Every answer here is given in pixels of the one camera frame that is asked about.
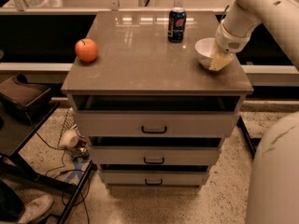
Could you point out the white ceramic bowl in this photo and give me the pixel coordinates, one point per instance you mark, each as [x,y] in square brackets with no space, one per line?
[203,49]

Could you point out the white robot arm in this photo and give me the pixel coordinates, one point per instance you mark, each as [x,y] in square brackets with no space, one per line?
[274,183]

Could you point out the red apple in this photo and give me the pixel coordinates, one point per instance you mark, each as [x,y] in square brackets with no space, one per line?
[86,50]

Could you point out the brown VR headset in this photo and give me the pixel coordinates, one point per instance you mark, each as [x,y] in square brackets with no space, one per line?
[21,98]

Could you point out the white sneaker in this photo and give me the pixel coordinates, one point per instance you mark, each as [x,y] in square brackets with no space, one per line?
[36,208]

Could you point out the black metal stand leg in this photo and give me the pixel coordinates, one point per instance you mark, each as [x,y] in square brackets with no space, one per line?
[251,142]

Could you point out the middle grey drawer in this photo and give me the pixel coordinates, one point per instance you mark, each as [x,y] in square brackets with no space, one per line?
[153,156]

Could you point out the top grey drawer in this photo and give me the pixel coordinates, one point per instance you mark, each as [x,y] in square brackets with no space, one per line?
[155,124]

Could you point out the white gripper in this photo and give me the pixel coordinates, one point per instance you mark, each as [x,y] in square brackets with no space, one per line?
[228,40]

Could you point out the grey drawer cabinet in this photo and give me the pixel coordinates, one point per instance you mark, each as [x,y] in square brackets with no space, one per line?
[139,70]

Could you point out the blue Pepsi can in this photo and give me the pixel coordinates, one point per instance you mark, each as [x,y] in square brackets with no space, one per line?
[176,24]

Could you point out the grey drawer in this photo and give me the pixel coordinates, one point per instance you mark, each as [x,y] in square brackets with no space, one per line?
[153,156]
[155,124]
[113,178]

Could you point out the black side table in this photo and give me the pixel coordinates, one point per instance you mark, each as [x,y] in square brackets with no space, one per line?
[14,135]

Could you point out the white tape roll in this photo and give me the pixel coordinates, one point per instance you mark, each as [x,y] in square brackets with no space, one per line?
[69,139]

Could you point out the bottom grey drawer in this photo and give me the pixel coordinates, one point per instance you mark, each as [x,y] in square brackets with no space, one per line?
[113,178]

